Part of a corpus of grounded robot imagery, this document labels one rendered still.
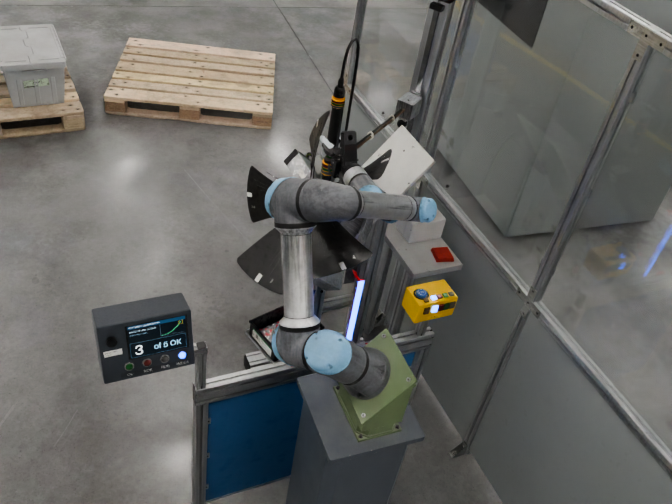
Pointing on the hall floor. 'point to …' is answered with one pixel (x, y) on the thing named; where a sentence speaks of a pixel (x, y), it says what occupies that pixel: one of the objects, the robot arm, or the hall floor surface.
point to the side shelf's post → (399, 305)
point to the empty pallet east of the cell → (193, 82)
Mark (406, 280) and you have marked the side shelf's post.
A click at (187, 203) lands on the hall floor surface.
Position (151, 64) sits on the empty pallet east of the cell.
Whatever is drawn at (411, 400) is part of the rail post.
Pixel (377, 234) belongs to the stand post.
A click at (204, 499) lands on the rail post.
